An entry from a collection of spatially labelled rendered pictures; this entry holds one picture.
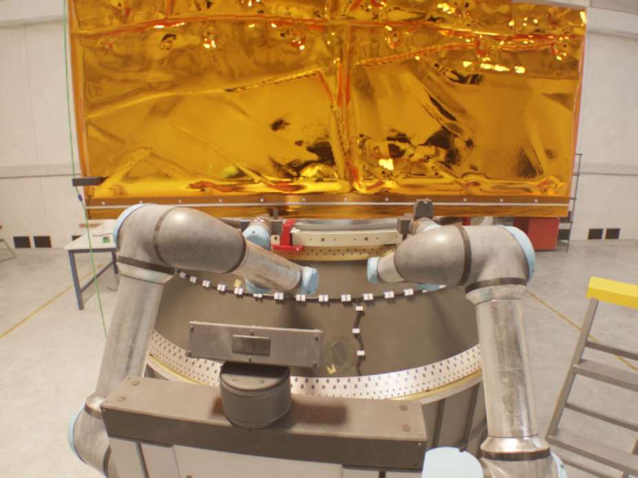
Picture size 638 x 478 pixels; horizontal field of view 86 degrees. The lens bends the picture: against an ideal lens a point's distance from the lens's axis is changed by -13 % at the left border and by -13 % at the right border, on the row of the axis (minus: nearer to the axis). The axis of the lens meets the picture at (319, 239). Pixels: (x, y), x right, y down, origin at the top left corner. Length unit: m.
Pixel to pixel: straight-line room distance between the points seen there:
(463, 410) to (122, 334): 1.38
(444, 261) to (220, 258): 0.41
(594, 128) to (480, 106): 7.58
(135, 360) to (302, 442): 0.48
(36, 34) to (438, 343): 8.11
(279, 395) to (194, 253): 0.39
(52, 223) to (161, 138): 7.10
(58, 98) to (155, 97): 6.71
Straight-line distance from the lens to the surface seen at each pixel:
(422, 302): 1.52
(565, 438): 1.88
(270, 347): 0.37
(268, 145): 1.38
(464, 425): 1.85
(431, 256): 0.72
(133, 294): 0.79
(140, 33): 1.54
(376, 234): 1.40
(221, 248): 0.72
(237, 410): 0.39
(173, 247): 0.71
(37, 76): 8.40
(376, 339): 1.43
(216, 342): 0.39
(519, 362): 0.74
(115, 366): 0.81
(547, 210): 1.75
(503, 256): 0.75
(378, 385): 1.43
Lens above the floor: 2.05
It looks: 15 degrees down
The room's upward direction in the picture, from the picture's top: straight up
